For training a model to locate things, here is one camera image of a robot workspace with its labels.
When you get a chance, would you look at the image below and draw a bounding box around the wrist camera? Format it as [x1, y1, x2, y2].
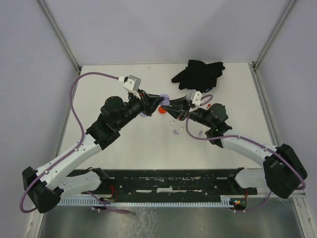
[118, 75, 141, 99]
[186, 89, 202, 108]

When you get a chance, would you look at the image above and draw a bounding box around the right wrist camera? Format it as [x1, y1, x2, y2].
[186, 89, 202, 108]

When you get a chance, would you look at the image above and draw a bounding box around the aluminium frame rail left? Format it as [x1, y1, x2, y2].
[37, 0, 82, 72]

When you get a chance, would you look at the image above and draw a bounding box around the orange round charging case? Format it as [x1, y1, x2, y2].
[158, 107, 167, 114]

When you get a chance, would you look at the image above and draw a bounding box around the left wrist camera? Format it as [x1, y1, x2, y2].
[118, 75, 141, 99]

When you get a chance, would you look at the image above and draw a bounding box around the black cloth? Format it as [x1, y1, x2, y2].
[171, 59, 225, 93]

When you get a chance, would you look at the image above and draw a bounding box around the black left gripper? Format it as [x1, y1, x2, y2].
[116, 88, 163, 129]

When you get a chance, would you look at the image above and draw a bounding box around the aluminium frame rail right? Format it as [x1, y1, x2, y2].
[251, 0, 298, 72]

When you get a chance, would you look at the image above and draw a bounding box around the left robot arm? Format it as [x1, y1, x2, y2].
[22, 90, 164, 214]

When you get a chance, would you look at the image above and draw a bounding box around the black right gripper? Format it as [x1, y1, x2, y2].
[161, 94, 213, 128]

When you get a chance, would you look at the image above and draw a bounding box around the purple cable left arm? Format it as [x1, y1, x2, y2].
[19, 71, 136, 214]

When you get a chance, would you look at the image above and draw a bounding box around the blue-white cable duct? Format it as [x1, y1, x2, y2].
[60, 194, 248, 207]

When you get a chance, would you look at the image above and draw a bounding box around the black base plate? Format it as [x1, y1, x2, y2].
[64, 167, 258, 201]

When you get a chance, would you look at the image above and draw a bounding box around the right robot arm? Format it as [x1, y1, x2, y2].
[162, 93, 308, 199]

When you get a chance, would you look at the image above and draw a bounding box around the aluminium frame rail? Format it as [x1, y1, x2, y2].
[37, 0, 82, 72]
[251, 0, 298, 72]

